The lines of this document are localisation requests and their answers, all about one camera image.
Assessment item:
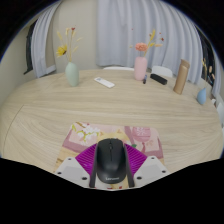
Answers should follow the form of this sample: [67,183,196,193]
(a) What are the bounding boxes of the green vase with yellow flowers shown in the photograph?
[55,27,84,88]

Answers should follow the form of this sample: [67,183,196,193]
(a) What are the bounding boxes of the white chair back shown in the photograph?
[151,65,174,79]
[102,65,135,72]

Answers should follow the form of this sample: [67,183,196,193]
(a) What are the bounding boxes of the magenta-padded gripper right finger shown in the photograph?
[123,142,171,189]

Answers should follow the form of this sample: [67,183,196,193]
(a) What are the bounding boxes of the white remote control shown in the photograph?
[93,76,116,89]

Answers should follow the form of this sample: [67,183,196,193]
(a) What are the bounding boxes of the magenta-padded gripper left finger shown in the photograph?
[54,141,99,189]

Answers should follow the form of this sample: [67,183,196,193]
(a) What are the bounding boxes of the black rectangular case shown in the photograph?
[149,73,169,86]

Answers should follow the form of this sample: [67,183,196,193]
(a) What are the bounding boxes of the pink vase with orange flowers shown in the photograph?
[129,28,165,82]

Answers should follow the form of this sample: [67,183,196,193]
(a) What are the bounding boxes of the dark window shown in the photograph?
[196,28,217,81]
[23,21,38,75]

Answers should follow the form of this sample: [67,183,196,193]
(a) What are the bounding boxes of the cartoon-print mouse pad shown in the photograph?
[53,121,165,191]

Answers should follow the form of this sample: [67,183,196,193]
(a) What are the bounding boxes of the copper insulated bottle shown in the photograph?
[172,58,191,95]

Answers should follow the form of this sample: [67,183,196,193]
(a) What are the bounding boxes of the black computer mouse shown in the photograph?
[93,138,128,185]

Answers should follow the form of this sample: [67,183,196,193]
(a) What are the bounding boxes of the narrow white curtain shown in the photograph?
[30,3,63,79]
[211,49,223,99]

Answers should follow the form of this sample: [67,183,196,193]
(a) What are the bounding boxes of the blue vase with dried flowers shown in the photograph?
[196,58,214,106]

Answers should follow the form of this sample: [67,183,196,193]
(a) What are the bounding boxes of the wide white curtain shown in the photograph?
[95,0,204,84]

